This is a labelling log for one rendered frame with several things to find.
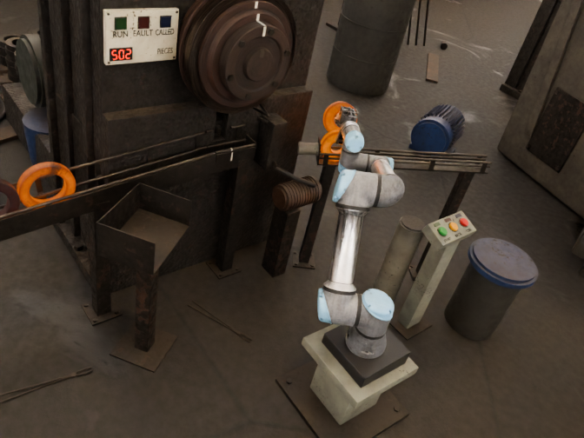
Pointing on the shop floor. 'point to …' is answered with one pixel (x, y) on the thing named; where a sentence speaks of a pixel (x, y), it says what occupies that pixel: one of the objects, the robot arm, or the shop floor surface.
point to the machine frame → (157, 126)
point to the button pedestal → (429, 275)
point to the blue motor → (438, 129)
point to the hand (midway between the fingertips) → (341, 115)
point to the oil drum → (368, 44)
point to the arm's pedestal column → (337, 406)
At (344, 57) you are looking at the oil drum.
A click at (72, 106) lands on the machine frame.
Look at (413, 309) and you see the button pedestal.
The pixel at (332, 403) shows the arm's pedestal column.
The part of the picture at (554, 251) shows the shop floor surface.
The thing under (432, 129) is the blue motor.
